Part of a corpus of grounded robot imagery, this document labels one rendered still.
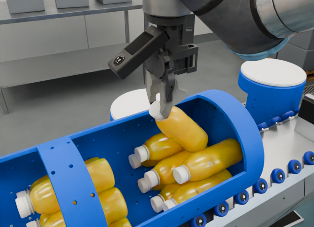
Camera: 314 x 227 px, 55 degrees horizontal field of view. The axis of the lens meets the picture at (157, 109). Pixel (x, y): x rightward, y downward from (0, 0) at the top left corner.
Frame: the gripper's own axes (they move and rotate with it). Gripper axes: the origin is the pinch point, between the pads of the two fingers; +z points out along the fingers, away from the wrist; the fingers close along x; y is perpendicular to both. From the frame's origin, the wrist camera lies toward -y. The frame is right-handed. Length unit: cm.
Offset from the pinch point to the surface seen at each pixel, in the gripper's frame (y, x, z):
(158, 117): -0.6, -1.6, 0.9
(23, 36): 18, 322, 81
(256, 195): 27.3, -10.4, 32.8
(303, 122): 64, 3, 28
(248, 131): 18.9, -9.6, 6.9
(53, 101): 22, 239, 126
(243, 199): 21.1, -11.0, 30.1
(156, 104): 0.2, 0.6, -0.8
